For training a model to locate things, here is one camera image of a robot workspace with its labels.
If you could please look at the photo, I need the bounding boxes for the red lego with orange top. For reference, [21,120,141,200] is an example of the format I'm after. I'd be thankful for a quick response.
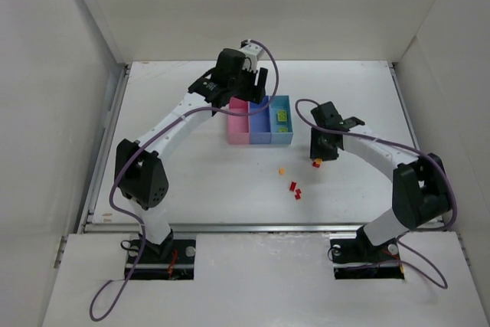
[312,159,322,168]

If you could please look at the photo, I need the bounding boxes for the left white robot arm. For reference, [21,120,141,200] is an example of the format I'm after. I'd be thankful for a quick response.
[114,41,268,260]

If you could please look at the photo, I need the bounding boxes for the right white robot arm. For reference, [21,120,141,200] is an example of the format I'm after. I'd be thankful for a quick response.
[310,102,455,264]

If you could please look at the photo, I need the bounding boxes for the dark blue container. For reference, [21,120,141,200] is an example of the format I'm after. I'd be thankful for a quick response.
[249,96,272,145]

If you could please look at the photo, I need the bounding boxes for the light blue container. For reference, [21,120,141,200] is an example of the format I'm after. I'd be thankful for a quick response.
[269,95,293,146]

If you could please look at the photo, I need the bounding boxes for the pink container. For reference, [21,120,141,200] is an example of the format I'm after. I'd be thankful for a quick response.
[227,97,250,145]

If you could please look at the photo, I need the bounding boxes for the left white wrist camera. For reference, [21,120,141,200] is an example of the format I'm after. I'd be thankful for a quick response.
[240,39,264,64]

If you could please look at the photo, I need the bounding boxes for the right aluminium rail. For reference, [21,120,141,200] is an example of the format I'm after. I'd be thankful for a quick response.
[387,62,420,149]

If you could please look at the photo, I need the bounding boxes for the aluminium rail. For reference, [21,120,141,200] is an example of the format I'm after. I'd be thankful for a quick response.
[73,64,131,234]
[387,62,420,149]
[79,223,360,234]

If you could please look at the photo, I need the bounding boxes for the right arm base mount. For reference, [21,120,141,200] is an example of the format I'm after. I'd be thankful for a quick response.
[328,238,404,280]

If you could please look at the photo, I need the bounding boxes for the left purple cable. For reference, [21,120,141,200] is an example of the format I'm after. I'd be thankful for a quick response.
[88,38,279,322]

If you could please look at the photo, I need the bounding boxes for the purple cable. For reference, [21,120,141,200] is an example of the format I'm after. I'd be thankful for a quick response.
[88,38,279,322]
[294,98,460,290]

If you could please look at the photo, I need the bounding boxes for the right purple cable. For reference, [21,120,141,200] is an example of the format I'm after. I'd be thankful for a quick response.
[294,98,460,290]

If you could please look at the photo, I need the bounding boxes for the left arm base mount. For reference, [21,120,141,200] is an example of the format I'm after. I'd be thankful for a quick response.
[130,239,196,281]

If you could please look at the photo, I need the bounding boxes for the left aluminium rail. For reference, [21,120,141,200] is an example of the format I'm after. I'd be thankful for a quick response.
[73,64,131,234]

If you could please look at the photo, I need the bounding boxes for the front aluminium rail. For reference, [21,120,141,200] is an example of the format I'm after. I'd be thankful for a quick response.
[79,223,360,234]

